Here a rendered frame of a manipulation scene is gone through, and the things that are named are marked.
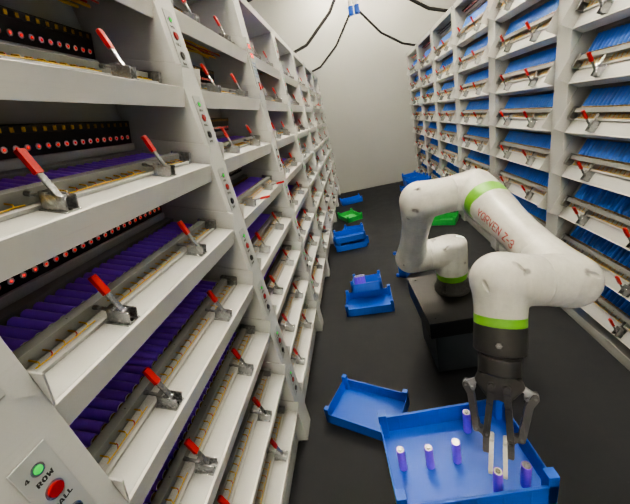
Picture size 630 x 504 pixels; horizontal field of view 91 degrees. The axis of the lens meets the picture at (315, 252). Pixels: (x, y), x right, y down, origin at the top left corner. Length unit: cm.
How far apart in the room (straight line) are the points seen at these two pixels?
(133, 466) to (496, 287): 67
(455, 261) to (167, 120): 113
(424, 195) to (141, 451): 88
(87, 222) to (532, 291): 74
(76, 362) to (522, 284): 71
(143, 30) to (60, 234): 59
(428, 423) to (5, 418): 81
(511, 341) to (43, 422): 69
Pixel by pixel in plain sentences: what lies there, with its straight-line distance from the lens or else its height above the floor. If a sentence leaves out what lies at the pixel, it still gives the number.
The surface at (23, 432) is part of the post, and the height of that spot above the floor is 94.
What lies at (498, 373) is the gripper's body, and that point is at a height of 66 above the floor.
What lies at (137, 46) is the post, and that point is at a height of 142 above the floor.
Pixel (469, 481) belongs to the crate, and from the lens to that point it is 88.
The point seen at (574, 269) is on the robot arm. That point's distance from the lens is 73.
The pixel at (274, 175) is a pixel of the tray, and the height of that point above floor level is 97.
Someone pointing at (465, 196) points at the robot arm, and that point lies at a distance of 100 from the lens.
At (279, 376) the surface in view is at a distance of 121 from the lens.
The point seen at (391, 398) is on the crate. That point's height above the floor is 0.
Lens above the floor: 116
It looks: 22 degrees down
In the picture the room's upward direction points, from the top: 14 degrees counter-clockwise
